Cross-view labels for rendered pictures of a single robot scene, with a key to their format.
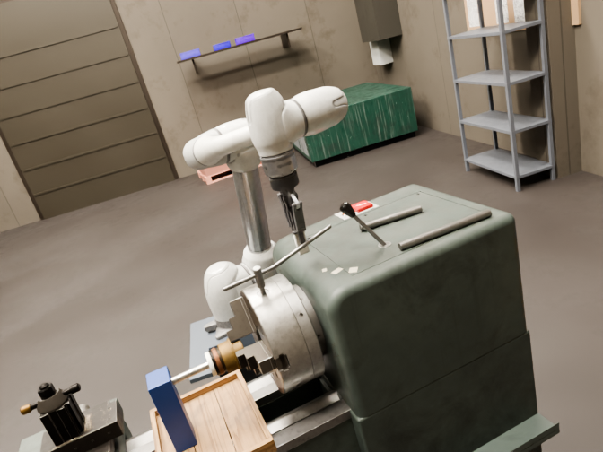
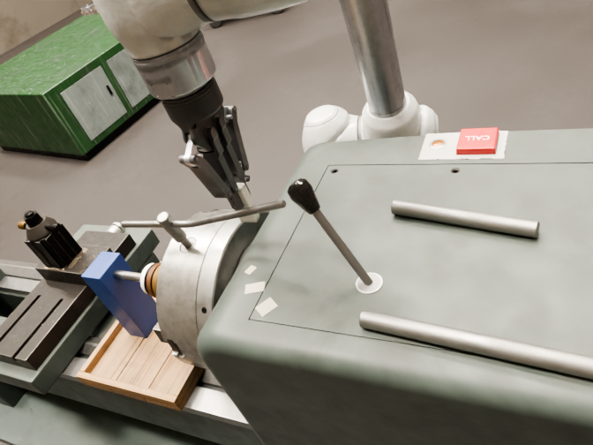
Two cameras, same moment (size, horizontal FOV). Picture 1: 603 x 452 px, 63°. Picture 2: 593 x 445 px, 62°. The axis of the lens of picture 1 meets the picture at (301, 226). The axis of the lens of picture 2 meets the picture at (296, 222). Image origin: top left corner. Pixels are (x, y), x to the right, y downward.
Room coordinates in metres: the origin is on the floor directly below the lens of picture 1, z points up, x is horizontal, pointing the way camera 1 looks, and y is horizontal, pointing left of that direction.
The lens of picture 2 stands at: (0.91, -0.52, 1.76)
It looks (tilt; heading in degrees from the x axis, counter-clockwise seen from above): 39 degrees down; 52
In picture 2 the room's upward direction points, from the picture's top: 21 degrees counter-clockwise
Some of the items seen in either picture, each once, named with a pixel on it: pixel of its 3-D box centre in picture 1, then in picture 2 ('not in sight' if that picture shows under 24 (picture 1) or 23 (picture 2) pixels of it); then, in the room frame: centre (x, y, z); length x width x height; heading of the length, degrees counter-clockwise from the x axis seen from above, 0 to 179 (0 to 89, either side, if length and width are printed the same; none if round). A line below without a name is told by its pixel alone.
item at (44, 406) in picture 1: (50, 398); (39, 226); (1.12, 0.76, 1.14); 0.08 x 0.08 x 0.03
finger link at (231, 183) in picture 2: (294, 213); (215, 162); (1.23, 0.01, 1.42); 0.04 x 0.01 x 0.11; 106
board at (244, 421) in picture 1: (208, 429); (167, 328); (1.14, 0.41, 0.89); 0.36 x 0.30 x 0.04; 16
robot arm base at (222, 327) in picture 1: (229, 318); not in sight; (1.84, 0.40, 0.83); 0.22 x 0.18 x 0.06; 96
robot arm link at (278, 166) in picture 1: (279, 162); (176, 64); (1.24, 0.01, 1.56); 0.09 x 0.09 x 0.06
